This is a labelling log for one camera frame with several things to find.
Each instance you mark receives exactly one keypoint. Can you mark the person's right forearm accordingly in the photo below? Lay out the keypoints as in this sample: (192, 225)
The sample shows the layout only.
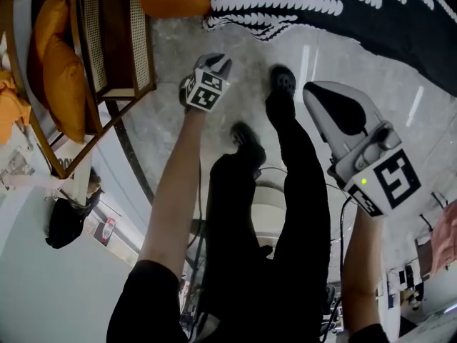
(360, 270)

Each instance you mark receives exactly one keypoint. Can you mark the black white striped blanket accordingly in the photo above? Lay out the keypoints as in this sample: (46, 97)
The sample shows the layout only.
(392, 23)

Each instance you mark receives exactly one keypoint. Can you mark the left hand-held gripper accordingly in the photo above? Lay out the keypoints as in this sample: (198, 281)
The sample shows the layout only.
(205, 93)

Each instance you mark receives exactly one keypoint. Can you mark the beige printed tote bag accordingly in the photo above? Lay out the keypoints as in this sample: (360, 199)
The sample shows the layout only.
(68, 163)

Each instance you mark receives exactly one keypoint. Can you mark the person's left black shoe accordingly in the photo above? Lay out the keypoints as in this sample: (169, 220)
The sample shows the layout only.
(242, 132)

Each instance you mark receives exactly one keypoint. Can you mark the pink cloth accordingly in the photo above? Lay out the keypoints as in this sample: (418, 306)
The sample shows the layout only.
(446, 238)

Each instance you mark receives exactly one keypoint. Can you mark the orange pillow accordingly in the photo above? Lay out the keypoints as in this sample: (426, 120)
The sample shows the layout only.
(66, 91)
(50, 16)

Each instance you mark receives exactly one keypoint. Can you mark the person's black shoe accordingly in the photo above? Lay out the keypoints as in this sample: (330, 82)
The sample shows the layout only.
(242, 132)
(282, 80)

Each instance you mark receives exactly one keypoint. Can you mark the orange cloth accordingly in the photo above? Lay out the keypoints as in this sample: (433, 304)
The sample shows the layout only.
(14, 113)

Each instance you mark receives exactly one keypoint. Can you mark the person's left forearm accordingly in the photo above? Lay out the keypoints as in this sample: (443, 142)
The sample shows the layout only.
(168, 209)

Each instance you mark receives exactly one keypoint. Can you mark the black backpack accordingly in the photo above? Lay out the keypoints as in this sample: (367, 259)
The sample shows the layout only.
(64, 223)

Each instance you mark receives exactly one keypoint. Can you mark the person's black clothed body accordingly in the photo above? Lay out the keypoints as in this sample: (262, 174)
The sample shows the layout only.
(257, 263)

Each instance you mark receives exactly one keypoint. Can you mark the wooden armchair frame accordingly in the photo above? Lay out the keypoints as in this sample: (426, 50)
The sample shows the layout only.
(118, 30)

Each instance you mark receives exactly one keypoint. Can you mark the person's right black shoe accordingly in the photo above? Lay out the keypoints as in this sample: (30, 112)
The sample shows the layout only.
(282, 80)

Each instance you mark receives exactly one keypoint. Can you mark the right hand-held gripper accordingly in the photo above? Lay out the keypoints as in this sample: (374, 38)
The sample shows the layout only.
(389, 184)

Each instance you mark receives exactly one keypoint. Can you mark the round beige side table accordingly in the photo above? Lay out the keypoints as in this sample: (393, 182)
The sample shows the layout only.
(267, 206)

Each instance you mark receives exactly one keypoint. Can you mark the clear bottle red cap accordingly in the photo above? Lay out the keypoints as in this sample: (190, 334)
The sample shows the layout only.
(109, 232)

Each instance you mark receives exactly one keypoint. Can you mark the white floral cloth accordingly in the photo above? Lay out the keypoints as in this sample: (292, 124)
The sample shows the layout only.
(18, 166)

